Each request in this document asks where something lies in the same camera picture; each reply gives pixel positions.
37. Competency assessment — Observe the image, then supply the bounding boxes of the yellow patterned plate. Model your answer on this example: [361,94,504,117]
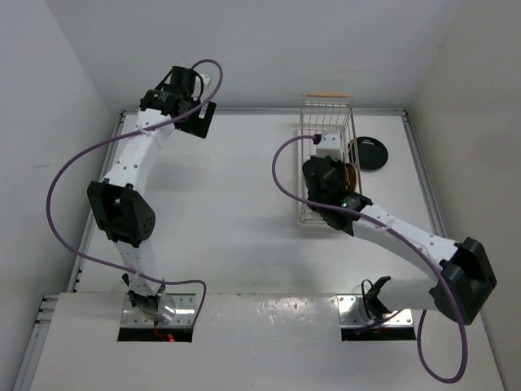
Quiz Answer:
[345,163,361,194]

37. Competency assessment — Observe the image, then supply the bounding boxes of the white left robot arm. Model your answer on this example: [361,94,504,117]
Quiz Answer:
[87,66,216,325]

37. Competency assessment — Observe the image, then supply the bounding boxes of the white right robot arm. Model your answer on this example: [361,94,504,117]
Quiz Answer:
[302,156,497,325]

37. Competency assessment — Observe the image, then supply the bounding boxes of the black plate beside rack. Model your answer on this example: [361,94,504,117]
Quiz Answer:
[348,136,389,172]

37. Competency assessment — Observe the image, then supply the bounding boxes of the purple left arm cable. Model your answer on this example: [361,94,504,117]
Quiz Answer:
[46,59,224,323]

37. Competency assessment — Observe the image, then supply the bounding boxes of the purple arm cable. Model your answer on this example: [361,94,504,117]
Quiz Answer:
[271,134,468,384]
[46,59,224,323]

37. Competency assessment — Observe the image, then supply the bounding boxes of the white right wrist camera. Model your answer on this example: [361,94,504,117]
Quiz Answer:
[315,131,344,161]

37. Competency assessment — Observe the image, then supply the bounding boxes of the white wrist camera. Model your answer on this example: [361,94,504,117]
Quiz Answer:
[194,72,212,99]
[315,131,344,161]

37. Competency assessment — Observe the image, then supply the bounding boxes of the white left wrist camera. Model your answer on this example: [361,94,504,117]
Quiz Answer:
[194,72,212,99]

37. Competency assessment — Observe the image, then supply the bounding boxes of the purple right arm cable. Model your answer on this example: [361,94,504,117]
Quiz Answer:
[271,134,468,384]

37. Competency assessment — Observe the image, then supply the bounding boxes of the white wire dish rack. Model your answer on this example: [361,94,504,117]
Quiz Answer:
[297,92,357,198]

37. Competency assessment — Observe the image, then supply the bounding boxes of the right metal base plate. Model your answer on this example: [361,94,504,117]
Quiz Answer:
[337,294,414,330]

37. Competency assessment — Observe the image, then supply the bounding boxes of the metal base plate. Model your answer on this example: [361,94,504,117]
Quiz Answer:
[337,294,414,330]
[120,293,195,328]

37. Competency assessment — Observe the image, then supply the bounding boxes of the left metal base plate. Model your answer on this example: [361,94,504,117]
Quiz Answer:
[120,293,195,328]

